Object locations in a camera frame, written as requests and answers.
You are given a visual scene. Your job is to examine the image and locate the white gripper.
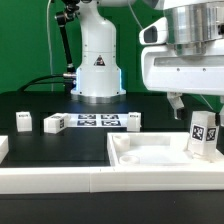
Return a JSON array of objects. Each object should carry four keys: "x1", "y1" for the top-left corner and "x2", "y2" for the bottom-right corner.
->
[{"x1": 141, "y1": 44, "x2": 224, "y2": 127}]

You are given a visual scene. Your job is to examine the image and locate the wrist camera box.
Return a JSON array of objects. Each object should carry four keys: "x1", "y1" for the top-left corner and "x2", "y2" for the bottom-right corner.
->
[{"x1": 139, "y1": 17, "x2": 168, "y2": 45}]

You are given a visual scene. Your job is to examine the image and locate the white U-shaped fence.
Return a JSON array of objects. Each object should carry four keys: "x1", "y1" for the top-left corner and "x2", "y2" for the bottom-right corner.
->
[{"x1": 0, "y1": 136, "x2": 224, "y2": 194}]

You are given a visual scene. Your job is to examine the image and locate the white square table top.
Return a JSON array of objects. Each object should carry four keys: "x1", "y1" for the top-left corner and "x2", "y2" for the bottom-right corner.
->
[{"x1": 107, "y1": 132, "x2": 224, "y2": 166}]

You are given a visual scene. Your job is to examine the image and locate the black cables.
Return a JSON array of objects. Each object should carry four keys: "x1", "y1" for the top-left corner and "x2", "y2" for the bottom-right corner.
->
[{"x1": 17, "y1": 74, "x2": 73, "y2": 93}]

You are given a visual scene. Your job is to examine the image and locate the printed tag sheet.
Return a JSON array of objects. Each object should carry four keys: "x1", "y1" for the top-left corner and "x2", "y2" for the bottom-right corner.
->
[{"x1": 68, "y1": 114, "x2": 127, "y2": 127}]

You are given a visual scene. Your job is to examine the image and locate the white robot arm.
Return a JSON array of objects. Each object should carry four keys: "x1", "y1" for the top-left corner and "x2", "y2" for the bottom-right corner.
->
[{"x1": 72, "y1": 0, "x2": 224, "y2": 126}]

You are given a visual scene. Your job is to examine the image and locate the white thin cable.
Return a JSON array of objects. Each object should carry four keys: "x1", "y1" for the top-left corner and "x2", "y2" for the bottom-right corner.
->
[{"x1": 46, "y1": 0, "x2": 55, "y2": 92}]

